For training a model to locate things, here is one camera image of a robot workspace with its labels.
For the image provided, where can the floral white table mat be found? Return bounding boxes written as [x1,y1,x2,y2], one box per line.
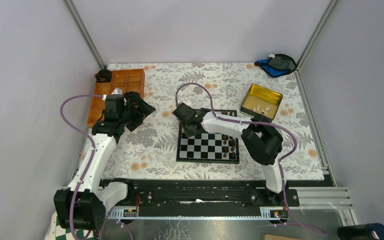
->
[103,63,324,181]

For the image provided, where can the blue black cloth bundle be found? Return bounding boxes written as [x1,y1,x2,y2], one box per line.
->
[254,53,297,78]

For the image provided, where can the gold metal tin box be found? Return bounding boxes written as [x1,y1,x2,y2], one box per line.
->
[240,83,283,121]

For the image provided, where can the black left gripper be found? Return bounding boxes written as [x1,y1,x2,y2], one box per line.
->
[119,93,156,132]

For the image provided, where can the dark chess pieces row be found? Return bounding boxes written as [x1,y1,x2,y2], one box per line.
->
[221,134,237,161]

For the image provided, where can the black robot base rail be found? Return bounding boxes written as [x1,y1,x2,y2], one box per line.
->
[95,178,301,218]

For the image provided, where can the dark rolled cloth corner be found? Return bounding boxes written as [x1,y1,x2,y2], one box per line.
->
[94,69,113,83]

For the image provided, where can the green white rolled chess mat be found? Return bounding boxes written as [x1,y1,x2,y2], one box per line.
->
[44,212,95,240]

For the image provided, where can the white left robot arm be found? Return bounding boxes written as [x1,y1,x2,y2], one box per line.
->
[53,90,156,232]

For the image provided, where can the dark cylinder bottle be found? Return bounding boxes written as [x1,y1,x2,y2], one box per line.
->
[337,223,384,240]

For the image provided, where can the orange wooden divided tray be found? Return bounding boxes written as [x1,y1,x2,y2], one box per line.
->
[86,68,146,129]

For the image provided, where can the black white chess board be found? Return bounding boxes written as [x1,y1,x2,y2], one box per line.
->
[176,125,240,165]

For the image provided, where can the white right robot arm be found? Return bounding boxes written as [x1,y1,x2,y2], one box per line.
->
[173,102,287,206]

